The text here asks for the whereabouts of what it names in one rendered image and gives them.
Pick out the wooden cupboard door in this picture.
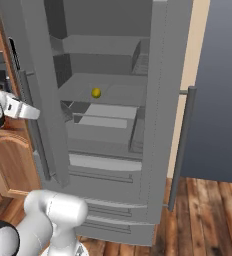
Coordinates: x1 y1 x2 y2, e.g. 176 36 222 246
0 129 42 200

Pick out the grey fridge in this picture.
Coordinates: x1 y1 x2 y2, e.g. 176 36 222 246
42 0 171 247

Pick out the grey fridge crisper drawer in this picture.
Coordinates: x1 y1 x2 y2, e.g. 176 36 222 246
65 103 139 149

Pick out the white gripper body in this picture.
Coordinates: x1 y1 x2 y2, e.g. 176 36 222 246
11 97 42 121

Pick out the beige cupboard side panel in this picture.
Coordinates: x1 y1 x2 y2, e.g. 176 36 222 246
166 0 211 179

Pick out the grey fridge door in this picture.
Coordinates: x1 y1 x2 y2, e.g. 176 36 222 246
0 0 71 188
140 0 195 225

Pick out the grey freezer drawer front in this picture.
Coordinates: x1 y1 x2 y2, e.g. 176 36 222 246
75 199 156 247
67 151 149 205

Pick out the grey fridge door handle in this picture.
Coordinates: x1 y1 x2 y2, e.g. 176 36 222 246
167 85 198 212
18 69 52 182

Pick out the yellow lemon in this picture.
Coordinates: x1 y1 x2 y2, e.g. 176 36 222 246
91 87 102 99

